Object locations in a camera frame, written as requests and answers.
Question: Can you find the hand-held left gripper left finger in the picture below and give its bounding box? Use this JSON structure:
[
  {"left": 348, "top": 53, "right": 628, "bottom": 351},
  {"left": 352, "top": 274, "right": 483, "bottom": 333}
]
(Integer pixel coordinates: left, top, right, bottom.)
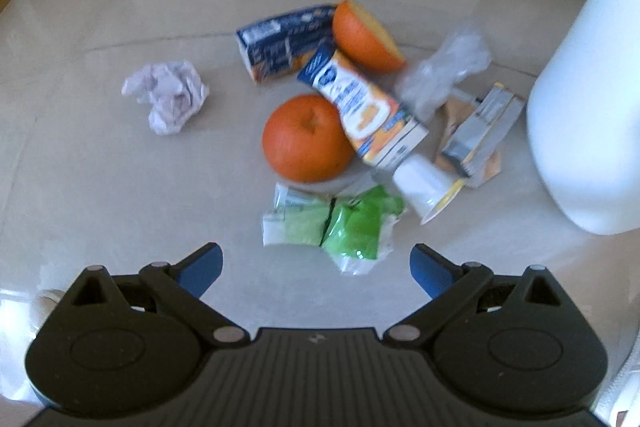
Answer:
[{"left": 62, "top": 243, "right": 249, "bottom": 349}]

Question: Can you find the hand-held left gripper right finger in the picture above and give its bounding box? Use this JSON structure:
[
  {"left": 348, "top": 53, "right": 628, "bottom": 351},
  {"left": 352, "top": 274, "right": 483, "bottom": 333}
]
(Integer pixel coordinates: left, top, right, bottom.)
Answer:
[{"left": 384, "top": 243, "right": 572, "bottom": 349}]

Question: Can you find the white trash bin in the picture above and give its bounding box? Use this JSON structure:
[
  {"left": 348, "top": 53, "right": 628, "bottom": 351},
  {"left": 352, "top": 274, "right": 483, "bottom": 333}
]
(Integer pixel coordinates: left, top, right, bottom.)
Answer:
[{"left": 525, "top": 0, "right": 640, "bottom": 236}]

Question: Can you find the green plastic bag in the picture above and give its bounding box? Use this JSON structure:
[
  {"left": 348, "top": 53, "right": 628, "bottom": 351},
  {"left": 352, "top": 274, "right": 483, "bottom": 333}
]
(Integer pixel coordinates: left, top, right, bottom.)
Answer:
[{"left": 321, "top": 186, "right": 407, "bottom": 276}]

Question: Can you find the white plastic cup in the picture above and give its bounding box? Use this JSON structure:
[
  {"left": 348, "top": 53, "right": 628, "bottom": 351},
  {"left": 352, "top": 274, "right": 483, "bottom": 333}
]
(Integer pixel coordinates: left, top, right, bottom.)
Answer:
[{"left": 392, "top": 155, "right": 467, "bottom": 226}]

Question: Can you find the grey and yellow carton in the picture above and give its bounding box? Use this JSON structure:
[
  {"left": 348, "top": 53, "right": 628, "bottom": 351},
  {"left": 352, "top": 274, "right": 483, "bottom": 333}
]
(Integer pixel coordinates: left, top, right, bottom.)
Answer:
[{"left": 437, "top": 82, "right": 526, "bottom": 180}]

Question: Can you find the whole orange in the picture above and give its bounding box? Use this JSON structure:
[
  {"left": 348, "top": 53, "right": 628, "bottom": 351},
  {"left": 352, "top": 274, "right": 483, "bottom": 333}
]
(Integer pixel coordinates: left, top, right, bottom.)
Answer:
[{"left": 262, "top": 94, "right": 355, "bottom": 184}]

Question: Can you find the white and orange juice carton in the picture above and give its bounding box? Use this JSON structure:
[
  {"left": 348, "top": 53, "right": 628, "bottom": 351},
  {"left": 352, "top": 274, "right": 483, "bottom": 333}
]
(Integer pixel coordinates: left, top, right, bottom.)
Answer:
[{"left": 297, "top": 46, "right": 430, "bottom": 169}]

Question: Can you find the crumpled white paper ball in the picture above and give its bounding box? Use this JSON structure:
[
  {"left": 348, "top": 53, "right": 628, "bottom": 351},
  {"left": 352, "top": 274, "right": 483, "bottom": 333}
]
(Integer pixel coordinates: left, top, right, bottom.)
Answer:
[{"left": 122, "top": 60, "right": 210, "bottom": 136}]

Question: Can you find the clear crumpled plastic wrap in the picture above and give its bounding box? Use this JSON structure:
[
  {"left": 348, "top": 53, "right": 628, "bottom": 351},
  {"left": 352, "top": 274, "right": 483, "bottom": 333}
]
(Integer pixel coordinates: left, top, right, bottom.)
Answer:
[{"left": 397, "top": 29, "right": 492, "bottom": 118}]

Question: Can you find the white shoe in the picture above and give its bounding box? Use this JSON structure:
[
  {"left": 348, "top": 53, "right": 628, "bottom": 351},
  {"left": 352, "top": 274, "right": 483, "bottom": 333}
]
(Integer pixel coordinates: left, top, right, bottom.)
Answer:
[{"left": 594, "top": 354, "right": 640, "bottom": 427}]

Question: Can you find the cut orange half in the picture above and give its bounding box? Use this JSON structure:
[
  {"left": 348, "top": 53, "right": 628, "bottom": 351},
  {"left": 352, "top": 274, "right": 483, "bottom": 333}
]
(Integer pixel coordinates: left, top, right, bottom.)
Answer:
[{"left": 332, "top": 0, "right": 407, "bottom": 74}]

